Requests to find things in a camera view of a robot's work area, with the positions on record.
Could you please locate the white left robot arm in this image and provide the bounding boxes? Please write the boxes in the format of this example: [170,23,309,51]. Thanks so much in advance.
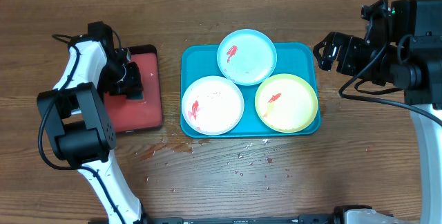
[37,21,149,223]

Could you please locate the white plate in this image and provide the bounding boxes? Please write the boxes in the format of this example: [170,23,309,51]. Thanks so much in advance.
[181,75,244,136]

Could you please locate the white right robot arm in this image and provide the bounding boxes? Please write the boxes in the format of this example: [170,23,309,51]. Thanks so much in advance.
[313,0,441,223]

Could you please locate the yellow-green plate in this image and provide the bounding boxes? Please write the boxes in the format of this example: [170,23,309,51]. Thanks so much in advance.
[255,73,318,133]

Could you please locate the light blue plate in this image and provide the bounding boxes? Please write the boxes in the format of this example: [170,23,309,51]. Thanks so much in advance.
[217,29,278,86]

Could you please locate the teal plastic serving tray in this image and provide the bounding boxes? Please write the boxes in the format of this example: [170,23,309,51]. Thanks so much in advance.
[180,42,318,138]

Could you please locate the black-handled scrub brush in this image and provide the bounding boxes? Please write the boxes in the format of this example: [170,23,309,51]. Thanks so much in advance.
[126,91,144,100]

